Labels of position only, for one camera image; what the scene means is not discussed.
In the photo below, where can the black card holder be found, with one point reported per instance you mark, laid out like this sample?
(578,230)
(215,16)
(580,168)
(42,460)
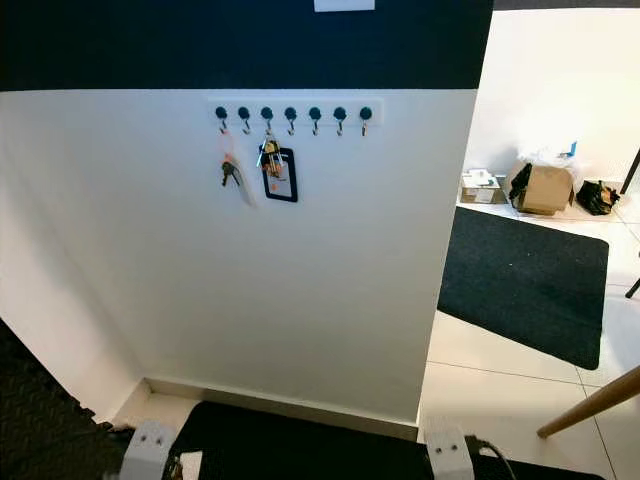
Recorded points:
(280,185)

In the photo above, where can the white key hook rack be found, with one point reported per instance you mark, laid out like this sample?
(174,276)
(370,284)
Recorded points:
(300,104)

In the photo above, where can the black textured foam mat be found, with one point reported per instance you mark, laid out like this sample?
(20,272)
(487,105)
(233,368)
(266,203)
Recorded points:
(50,420)

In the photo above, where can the black floor mat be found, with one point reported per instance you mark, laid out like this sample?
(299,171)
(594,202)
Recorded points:
(310,445)
(520,285)

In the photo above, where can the small white box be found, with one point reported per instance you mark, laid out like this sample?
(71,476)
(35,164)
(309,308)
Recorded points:
(480,186)

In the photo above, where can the brown cardboard box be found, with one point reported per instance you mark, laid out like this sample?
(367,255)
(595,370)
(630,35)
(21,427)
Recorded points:
(550,190)

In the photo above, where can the clear plastic bag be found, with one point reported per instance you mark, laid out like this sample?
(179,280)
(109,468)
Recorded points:
(552,155)

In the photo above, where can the small black bag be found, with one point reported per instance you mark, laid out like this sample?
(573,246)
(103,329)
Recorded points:
(598,198)

